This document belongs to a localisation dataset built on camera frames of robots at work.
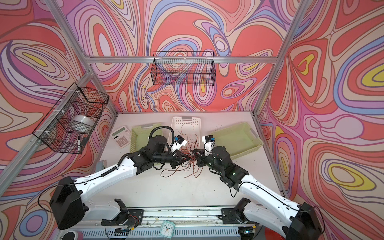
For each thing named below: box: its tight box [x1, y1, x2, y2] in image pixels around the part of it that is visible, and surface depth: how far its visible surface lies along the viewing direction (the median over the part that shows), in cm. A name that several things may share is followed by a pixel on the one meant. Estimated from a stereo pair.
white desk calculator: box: [110, 125, 131, 149], surface depth 104 cm
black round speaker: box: [60, 230, 79, 240], surface depth 66 cm
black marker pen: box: [77, 135, 81, 152], surface depth 73 cm
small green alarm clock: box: [159, 220, 175, 239], surface depth 70 cm
